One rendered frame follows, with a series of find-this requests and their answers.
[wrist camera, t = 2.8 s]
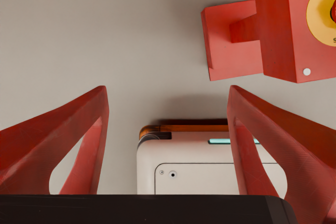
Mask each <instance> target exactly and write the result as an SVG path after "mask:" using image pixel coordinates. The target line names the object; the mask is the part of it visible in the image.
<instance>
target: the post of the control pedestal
mask: <svg viewBox="0 0 336 224"><path fill-rule="evenodd" d="M229 30H230V38H231V43H240V42H249V41H257V40H260V36H259V27H258V18H257V13H255V14H253V15H251V16H248V17H246V18H244V19H241V20H239V21H236V22H234V23H232V24H230V25H229Z"/></svg>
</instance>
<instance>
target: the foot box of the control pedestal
mask: <svg viewBox="0 0 336 224"><path fill-rule="evenodd" d="M256 13H257V10H256V1H255V0H246V1H240V2H234V3H228V4H222V5H216V6H210V7H205V8H204V10H203V11H202V12H201V13H200V14H201V21H202V28H203V35H204V42H205V49H206V56H207V63H208V70H209V78H210V81H217V80H223V79H230V78H236V77H242V76H248V75H254V74H260V73H264V71H263V62H262V54H261V45H260V40H253V41H245V42H236V43H232V42H231V34H230V26H229V25H230V24H232V23H235V22H237V21H239V20H242V19H244V18H247V17H249V16H251V15H254V14H256Z"/></svg>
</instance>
